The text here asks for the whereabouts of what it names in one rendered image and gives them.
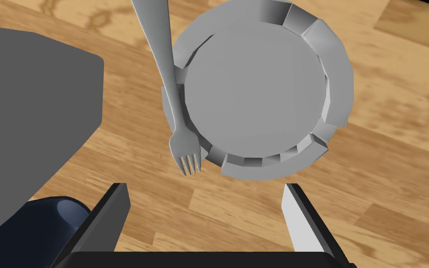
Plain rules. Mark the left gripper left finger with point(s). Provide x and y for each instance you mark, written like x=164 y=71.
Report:
x=106 y=223

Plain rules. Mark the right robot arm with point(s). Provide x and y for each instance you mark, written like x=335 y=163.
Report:
x=24 y=234

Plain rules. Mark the grey fork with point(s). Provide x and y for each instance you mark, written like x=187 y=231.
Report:
x=159 y=41

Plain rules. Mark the grey round plate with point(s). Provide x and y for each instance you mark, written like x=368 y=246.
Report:
x=255 y=93

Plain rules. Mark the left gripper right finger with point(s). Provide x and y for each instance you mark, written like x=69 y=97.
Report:
x=304 y=223

